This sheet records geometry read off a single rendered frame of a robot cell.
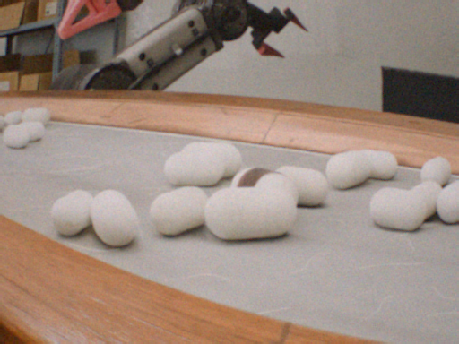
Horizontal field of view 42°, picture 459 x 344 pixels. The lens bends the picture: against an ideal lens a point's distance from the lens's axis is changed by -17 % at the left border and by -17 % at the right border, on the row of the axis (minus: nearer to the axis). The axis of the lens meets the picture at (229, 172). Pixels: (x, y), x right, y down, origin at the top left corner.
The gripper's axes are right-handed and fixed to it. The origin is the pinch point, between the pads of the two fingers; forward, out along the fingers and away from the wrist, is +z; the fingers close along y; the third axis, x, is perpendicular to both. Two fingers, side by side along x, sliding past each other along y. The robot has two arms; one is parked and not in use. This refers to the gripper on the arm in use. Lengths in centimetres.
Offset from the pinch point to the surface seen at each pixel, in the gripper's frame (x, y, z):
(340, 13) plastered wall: 111, -75, -142
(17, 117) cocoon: 2.9, -0.5, 11.1
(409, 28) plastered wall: 115, -44, -143
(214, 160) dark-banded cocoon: -2.2, 36.0, 16.1
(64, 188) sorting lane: -5.2, 29.7, 21.9
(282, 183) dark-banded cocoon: -4.9, 43.4, 18.5
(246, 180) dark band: -5.0, 41.6, 18.8
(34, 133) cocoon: 0.1, 11.4, 14.8
